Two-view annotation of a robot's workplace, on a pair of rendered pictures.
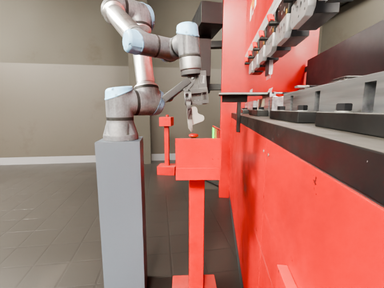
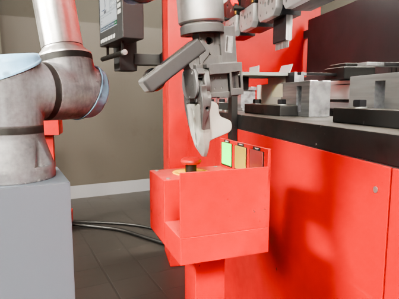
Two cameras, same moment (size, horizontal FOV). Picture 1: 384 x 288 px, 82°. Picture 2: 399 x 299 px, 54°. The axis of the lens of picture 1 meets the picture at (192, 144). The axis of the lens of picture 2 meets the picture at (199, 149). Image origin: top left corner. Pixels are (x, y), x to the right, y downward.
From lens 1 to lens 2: 0.28 m
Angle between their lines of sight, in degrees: 18
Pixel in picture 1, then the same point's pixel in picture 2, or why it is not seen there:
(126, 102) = (31, 90)
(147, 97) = (74, 79)
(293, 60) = not seen: hidden behind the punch
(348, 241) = not seen: outside the picture
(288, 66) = not seen: hidden behind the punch
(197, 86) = (217, 57)
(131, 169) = (50, 248)
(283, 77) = (271, 46)
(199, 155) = (228, 206)
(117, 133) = (12, 165)
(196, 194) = (209, 286)
